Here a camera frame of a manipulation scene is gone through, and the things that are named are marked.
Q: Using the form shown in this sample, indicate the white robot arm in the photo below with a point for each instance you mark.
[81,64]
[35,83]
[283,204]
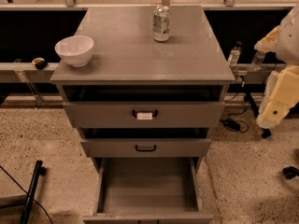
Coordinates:
[282,88]

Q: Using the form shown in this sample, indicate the right clear water bottle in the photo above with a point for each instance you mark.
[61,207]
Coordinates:
[257,60]

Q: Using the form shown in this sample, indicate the black power adapter with cable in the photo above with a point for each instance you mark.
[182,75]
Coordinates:
[235,125]

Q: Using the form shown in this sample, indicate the black stand leg left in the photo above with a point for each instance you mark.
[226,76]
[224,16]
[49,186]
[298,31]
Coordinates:
[38,171]

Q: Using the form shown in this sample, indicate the grey drawer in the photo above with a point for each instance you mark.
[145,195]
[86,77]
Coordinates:
[144,114]
[151,147]
[147,191]

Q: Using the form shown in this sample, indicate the black stand leg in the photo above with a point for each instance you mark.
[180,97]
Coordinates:
[38,171]
[248,97]

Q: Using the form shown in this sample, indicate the green white drink can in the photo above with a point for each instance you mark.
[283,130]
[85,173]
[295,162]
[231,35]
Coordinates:
[161,19]

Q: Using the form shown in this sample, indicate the left clear water bottle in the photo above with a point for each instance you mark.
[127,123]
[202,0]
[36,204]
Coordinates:
[235,54]

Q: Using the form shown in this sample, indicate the yellow black tape measure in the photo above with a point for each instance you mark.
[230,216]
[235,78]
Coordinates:
[39,63]

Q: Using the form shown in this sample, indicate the grey bottom drawer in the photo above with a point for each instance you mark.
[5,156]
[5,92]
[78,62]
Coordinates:
[147,191]

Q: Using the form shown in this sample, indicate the grey middle drawer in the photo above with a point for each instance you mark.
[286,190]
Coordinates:
[151,147]

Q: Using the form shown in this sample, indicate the black stand leg right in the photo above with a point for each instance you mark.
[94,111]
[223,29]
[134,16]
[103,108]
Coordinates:
[248,97]

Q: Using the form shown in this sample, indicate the white bowl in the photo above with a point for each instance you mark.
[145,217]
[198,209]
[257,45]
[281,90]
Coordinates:
[75,50]

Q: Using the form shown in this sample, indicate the grey drawer cabinet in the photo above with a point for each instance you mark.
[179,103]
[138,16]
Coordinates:
[128,65]

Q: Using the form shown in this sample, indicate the black object on floor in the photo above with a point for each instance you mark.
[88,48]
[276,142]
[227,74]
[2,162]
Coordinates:
[290,172]

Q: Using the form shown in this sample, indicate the grey top drawer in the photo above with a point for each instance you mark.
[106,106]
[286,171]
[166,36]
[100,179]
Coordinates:
[144,114]

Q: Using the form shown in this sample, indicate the clear water bottle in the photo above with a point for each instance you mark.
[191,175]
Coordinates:
[235,54]
[257,60]

